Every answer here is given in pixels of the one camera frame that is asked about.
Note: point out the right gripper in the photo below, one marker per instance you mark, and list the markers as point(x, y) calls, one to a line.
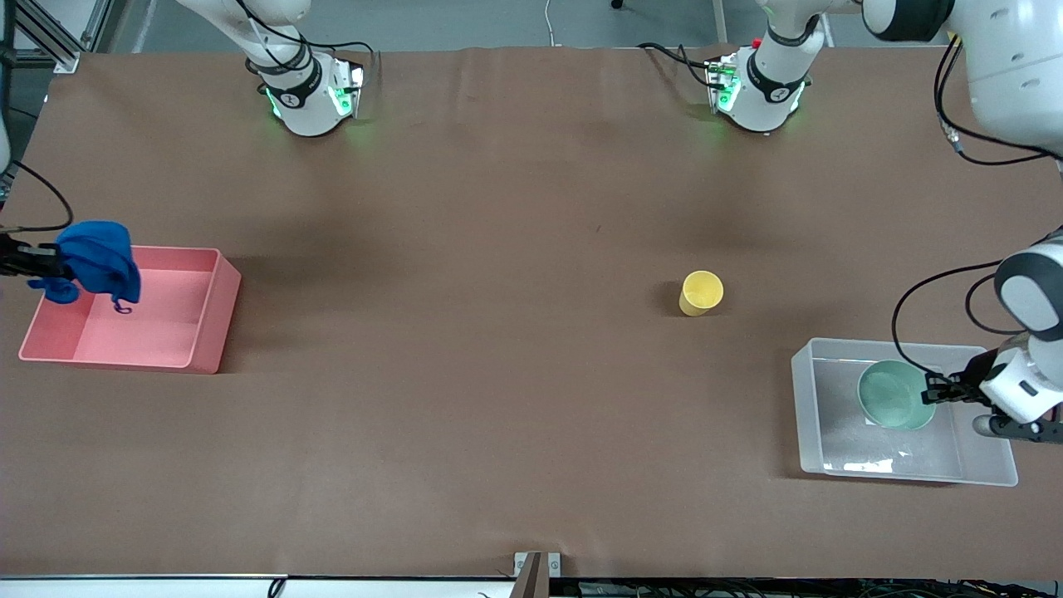
point(18, 259)

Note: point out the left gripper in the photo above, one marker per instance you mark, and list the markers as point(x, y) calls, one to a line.
point(966, 388)

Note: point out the mint green bowl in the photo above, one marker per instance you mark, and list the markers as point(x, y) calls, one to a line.
point(893, 399)

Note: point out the blue cloth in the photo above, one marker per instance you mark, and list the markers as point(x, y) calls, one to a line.
point(100, 257)

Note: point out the yellow plastic cup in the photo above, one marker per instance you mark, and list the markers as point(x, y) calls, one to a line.
point(702, 292)

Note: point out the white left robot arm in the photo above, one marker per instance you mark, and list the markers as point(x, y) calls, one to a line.
point(1013, 58)

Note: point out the clear plastic box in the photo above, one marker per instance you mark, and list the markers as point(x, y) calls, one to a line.
point(839, 448)

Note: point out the pink plastic box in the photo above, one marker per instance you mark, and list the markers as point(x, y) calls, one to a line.
point(166, 332)

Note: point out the brown table cover sheet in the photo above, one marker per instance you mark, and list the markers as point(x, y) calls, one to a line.
point(498, 432)

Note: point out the aluminium frame profile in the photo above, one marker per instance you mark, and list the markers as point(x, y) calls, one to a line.
point(58, 37)

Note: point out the metal edge bracket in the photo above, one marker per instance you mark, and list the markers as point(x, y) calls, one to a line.
point(537, 573)

